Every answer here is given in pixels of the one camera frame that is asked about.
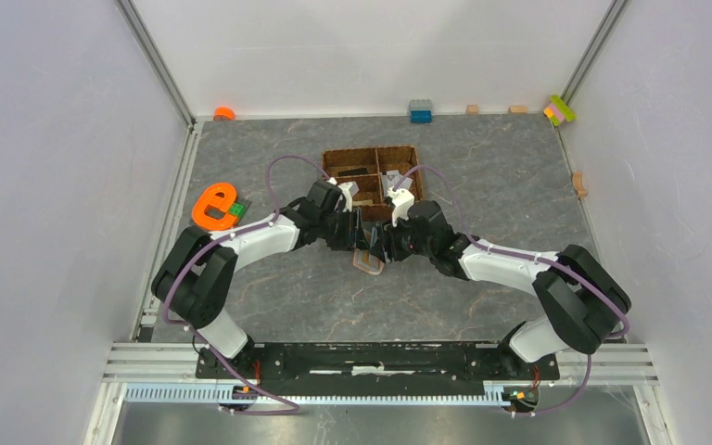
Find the grey cards in basket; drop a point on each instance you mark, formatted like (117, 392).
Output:
(392, 178)

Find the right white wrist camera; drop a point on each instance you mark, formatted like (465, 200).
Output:
(401, 201)

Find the brown woven divided basket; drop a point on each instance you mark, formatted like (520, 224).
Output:
(377, 159)

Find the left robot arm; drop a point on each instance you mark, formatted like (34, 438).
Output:
(195, 277)

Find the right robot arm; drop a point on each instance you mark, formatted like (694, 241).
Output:
(583, 304)

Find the black item in basket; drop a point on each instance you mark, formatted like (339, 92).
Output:
(353, 172)

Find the small tan wooden block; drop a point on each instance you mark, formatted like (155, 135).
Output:
(472, 109)

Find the orange round cap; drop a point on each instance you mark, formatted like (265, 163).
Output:
(223, 114)

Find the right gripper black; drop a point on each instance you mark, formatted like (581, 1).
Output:
(386, 238)

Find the green pink toy bricks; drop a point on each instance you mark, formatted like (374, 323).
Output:
(558, 112)

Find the orange tape dispenser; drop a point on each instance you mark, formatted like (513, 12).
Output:
(212, 209)

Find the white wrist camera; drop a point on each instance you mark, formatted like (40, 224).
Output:
(347, 190)
(401, 201)

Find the green toy block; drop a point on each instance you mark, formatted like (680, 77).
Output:
(238, 210)

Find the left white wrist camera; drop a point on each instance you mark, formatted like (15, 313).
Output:
(347, 190)

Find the blue grey toy bricks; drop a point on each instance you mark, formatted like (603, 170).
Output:
(420, 111)

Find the curved tan wooden piece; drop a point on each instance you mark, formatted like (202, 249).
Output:
(577, 181)

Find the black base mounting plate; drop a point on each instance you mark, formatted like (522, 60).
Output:
(449, 368)

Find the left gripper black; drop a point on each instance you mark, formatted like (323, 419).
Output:
(354, 236)

